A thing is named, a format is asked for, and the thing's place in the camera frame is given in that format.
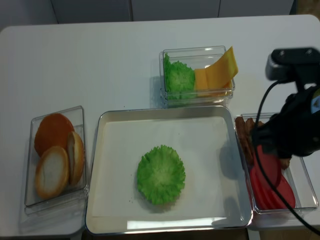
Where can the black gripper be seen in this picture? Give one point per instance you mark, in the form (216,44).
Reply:
(295,130)

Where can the red tomato slice front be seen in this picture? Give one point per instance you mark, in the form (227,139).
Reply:
(271,166)

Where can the tall yellow cheese slice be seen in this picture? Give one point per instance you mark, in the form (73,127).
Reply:
(219,74)

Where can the folded yellow cheese slice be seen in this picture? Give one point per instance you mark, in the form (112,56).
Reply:
(201,83)

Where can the clear lettuce cheese container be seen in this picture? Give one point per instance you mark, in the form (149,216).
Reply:
(196,58)

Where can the brown patty front right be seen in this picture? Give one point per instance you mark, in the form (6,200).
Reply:
(285,163)

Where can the clear patty tomato container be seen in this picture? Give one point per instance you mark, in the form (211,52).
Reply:
(298,178)

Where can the brown patty far left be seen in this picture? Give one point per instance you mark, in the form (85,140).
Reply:
(244,140)

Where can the green lettuce in container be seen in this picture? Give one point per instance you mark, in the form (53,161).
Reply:
(179,79)

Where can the silver metal tray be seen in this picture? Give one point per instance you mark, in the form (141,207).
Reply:
(126,224)

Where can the green lettuce leaf on tray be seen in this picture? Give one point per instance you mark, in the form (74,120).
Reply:
(161,175)

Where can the white paper tray liner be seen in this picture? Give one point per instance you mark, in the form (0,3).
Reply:
(203,144)

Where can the bun half standing upright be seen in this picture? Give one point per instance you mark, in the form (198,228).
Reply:
(75,152)

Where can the orange top bun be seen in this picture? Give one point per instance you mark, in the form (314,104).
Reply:
(52,131)

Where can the clear bun container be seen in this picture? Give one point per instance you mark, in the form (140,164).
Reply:
(72,194)

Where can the bun half cut side up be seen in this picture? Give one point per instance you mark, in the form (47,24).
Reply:
(52,173)

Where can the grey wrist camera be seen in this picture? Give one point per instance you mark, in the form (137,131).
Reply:
(298,65)

